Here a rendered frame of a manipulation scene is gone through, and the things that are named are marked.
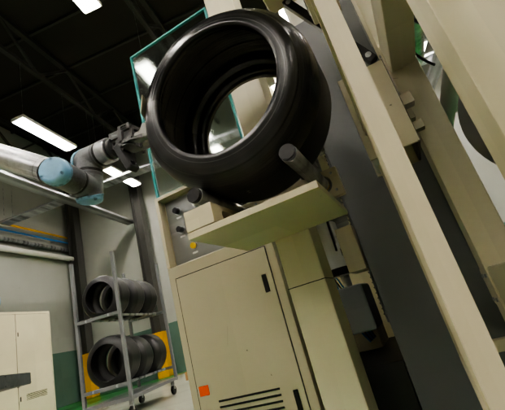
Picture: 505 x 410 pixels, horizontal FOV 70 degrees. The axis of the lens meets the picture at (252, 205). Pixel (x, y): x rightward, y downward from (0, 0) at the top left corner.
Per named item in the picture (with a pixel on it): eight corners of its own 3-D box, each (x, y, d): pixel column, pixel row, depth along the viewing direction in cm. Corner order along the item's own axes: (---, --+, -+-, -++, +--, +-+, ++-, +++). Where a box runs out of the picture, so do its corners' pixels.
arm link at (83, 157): (89, 180, 138) (89, 157, 141) (113, 170, 133) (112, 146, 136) (67, 172, 129) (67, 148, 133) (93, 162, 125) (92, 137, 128)
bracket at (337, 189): (241, 235, 130) (235, 211, 133) (346, 194, 116) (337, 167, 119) (237, 234, 127) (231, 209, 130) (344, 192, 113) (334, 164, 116)
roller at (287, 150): (325, 194, 117) (314, 189, 119) (332, 182, 116) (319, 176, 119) (289, 163, 86) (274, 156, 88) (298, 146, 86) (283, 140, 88)
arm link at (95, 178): (64, 200, 122) (65, 167, 126) (87, 210, 133) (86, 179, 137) (89, 194, 120) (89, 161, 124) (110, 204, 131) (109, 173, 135)
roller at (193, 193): (251, 224, 126) (241, 219, 128) (257, 213, 126) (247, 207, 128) (195, 206, 95) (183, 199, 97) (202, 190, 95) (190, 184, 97)
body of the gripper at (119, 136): (128, 120, 122) (103, 133, 127) (131, 142, 120) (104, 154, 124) (145, 128, 129) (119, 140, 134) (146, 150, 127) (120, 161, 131)
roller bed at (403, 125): (377, 177, 125) (348, 107, 135) (421, 160, 120) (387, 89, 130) (370, 160, 108) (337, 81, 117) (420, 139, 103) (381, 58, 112)
